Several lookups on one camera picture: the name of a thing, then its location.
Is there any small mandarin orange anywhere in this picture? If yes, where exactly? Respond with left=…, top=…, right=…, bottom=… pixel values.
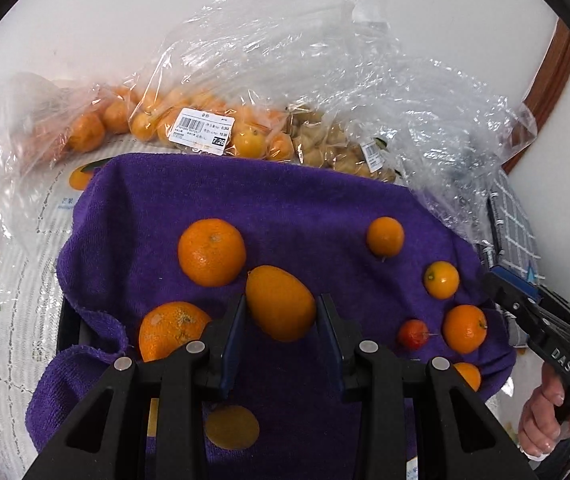
left=367, top=216, right=406, bottom=260
left=452, top=362, right=482, bottom=392

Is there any large orange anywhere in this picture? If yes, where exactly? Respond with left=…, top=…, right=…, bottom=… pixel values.
left=138, top=301, right=214, bottom=364

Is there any person's right hand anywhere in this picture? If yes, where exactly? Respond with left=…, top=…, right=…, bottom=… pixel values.
left=518, top=360, right=570, bottom=458

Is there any clear bag of brown longans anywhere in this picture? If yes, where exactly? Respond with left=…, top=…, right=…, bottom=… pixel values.
left=287, top=57, right=538, bottom=246

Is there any orange kumquat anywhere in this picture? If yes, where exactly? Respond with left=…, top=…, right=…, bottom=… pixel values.
left=423, top=261, right=461, bottom=300

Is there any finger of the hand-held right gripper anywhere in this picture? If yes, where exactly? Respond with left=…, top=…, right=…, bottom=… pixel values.
left=494, top=266, right=570, bottom=332
left=485, top=271, right=536, bottom=333

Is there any clear bag of kumquats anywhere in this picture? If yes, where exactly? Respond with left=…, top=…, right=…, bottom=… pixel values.
left=127, top=0, right=390, bottom=163

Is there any small red crabapple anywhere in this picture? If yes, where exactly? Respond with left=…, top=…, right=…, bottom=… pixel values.
left=397, top=318, right=432, bottom=352

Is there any person's dark clothing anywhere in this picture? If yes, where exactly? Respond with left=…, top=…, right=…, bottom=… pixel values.
left=532, top=447, right=570, bottom=480

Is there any clear bag of mandarins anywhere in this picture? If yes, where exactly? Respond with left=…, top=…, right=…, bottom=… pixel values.
left=0, top=72, right=138, bottom=311

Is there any brown wooden door frame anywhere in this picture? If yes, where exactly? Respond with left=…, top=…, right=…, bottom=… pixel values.
left=505, top=20, right=570, bottom=176

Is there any checked cover notebook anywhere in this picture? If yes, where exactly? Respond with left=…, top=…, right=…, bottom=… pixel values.
left=480, top=169, right=543, bottom=291

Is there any oval orange citrus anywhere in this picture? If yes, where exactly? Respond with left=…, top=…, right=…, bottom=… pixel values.
left=245, top=265, right=318, bottom=344

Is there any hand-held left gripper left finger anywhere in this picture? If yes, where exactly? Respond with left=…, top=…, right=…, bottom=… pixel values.
left=22, top=294, right=246, bottom=480

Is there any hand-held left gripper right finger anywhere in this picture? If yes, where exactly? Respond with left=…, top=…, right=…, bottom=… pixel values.
left=316, top=294, right=538, bottom=480

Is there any purple towel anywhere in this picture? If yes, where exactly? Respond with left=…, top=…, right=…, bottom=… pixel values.
left=25, top=152, right=518, bottom=480

